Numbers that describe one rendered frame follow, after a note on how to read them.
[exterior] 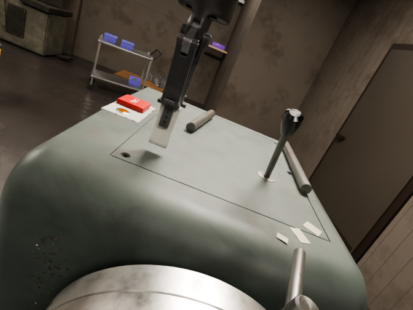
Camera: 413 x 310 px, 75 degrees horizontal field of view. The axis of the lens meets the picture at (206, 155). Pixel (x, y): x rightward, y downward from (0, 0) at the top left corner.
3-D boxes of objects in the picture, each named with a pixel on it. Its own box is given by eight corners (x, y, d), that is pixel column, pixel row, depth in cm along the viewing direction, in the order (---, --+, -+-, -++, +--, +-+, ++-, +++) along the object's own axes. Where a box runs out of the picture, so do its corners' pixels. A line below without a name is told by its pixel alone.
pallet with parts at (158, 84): (165, 91, 646) (169, 79, 635) (161, 98, 577) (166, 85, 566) (121, 74, 626) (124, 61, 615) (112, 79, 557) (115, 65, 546)
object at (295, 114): (271, 129, 45) (284, 103, 43) (289, 136, 45) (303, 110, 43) (275, 136, 41) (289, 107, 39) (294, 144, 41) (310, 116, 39)
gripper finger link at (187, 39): (211, 18, 35) (208, 11, 30) (196, 56, 37) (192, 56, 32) (194, 10, 35) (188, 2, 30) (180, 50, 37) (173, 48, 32)
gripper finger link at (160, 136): (181, 107, 41) (180, 109, 40) (166, 147, 44) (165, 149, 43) (163, 100, 41) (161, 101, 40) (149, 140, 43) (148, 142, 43)
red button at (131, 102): (125, 101, 64) (127, 93, 63) (149, 111, 64) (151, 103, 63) (114, 106, 58) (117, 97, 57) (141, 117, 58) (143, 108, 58)
